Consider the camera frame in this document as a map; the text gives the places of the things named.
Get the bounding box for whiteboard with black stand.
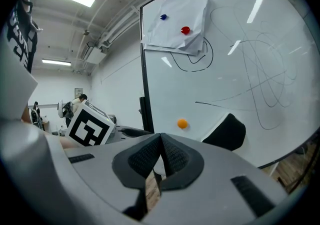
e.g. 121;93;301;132
139;0;320;170

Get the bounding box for ceiling air conditioner unit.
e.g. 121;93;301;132
81;41;107;65

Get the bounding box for person's black printed shirt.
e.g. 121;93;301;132
7;0;38;74

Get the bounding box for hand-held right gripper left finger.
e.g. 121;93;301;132
64;133;163;220

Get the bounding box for black whiteboard eraser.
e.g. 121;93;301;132
201;112;247;152

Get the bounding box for person's left forearm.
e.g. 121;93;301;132
59;135;79;150

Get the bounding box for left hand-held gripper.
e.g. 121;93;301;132
65;100;154;147

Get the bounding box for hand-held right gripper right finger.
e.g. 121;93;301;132
142;132;288;224

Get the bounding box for white paper sheets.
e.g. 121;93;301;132
140;0;209;57

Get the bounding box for orange round magnet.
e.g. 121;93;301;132
177;118;189;130

